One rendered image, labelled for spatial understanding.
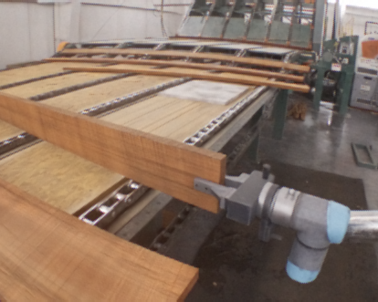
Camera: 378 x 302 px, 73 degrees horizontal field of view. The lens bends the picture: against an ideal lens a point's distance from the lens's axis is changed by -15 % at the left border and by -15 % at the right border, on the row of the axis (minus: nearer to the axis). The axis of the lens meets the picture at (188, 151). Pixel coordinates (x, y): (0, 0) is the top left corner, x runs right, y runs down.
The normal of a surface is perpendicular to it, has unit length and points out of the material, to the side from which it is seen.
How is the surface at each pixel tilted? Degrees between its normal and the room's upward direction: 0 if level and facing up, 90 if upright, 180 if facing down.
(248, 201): 4
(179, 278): 0
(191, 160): 94
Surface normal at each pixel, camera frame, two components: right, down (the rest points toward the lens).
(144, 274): 0.04, -0.92
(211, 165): -0.55, 0.37
